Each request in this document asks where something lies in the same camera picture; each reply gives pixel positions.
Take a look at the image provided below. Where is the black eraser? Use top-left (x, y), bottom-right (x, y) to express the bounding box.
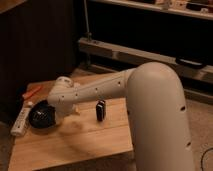
top-left (96, 100), bottom-right (106, 122)

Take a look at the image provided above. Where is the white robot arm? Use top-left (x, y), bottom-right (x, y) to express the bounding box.
top-left (47, 62), bottom-right (195, 171)

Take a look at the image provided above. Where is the low wooden table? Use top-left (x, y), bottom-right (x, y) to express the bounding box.
top-left (7, 70), bottom-right (135, 171)

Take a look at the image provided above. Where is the black bowl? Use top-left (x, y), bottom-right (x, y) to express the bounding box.
top-left (28, 100), bottom-right (56, 129)

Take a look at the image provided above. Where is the orange marker pen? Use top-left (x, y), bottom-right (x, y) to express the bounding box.
top-left (22, 86), bottom-right (42, 100)

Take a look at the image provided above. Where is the white remote control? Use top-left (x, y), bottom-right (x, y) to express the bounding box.
top-left (11, 101), bottom-right (33, 137)

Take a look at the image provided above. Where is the grey metal shelf rail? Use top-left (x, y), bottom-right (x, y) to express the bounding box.
top-left (78, 37), bottom-right (213, 84)

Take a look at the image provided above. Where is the black handle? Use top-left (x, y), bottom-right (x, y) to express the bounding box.
top-left (175, 58), bottom-right (207, 69)

